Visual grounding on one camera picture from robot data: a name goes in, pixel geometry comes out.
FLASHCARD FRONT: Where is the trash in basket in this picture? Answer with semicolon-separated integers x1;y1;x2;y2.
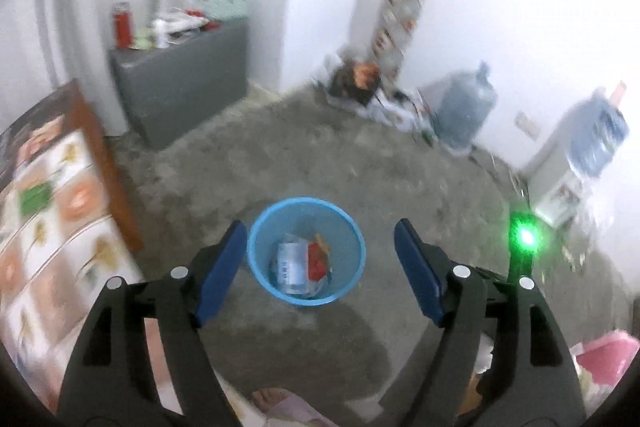
271;233;332;299

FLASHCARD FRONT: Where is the pink plastic bag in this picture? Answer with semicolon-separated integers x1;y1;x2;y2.
570;329;639;387

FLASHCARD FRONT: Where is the patterned tablecloth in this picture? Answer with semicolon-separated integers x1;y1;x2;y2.
1;81;143;411

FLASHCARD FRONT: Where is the green snack packet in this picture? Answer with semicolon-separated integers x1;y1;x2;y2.
20;182;53;219

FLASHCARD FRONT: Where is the water dispenser with jug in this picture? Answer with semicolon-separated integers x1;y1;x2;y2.
525;82;629;229

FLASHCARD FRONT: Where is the blue plastic waste basket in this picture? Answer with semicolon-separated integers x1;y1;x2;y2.
247;197;367;307

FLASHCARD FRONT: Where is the blue water jug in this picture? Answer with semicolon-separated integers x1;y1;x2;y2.
433;62;498;150

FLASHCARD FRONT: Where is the grey cabinet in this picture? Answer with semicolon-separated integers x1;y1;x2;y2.
108;18;248;150

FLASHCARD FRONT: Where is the dark bag with orange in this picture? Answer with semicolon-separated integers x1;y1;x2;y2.
329;61;381;107

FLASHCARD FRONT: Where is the red thermos bottle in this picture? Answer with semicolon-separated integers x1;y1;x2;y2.
112;2;132;50

